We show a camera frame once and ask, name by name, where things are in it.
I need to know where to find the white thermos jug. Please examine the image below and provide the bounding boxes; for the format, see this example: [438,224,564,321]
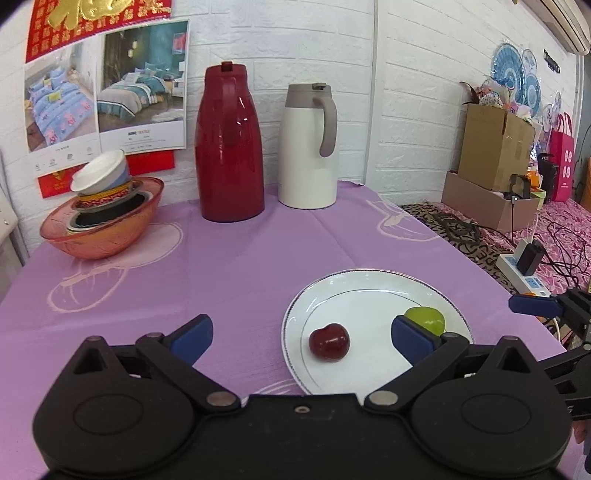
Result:
[277,83,339,210]

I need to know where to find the white round plate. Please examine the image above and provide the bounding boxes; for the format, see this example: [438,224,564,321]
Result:
[281,269,473,400]

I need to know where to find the pink gift bag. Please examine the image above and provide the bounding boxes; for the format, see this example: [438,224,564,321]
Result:
[550,113,575,202]

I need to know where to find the purple tablecloth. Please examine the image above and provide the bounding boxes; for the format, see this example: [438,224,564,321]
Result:
[1,182,562,479]

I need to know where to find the stacked patterned bowls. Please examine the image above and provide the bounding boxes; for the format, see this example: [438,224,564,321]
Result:
[67,180,152,232]

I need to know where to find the white air conditioner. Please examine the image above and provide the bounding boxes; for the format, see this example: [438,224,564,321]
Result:
[524,0,590,56]

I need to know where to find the green oval fruit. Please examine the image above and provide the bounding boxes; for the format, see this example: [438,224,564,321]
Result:
[405,306,446,336]

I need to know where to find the white power strip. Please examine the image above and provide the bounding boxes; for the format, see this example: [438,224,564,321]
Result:
[496,239,551,297]

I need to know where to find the flat cardboard box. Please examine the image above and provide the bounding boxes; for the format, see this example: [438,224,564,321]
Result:
[442,172,539,233]

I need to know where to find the blue paper fan decoration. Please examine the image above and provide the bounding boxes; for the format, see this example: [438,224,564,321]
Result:
[491,43,542,117]

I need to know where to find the red thermos jug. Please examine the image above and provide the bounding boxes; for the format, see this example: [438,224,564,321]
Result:
[195,61,264,223]

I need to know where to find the leopard print cloth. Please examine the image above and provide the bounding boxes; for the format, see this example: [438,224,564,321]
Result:
[402,202,517,294]

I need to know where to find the tall cardboard box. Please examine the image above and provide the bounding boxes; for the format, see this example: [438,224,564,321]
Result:
[458,104,535,192]

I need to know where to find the black power adapter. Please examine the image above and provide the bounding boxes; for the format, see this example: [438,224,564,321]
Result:
[516,240,546,277]

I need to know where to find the orange glass bowl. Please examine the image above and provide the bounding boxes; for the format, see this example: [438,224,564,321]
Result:
[40,177,164,260]

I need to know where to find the bedding calendar poster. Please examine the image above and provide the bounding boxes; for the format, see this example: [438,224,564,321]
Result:
[23,1,189,198]

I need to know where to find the dark red plum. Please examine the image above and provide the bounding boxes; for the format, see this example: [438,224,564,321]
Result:
[308,323,351,362]

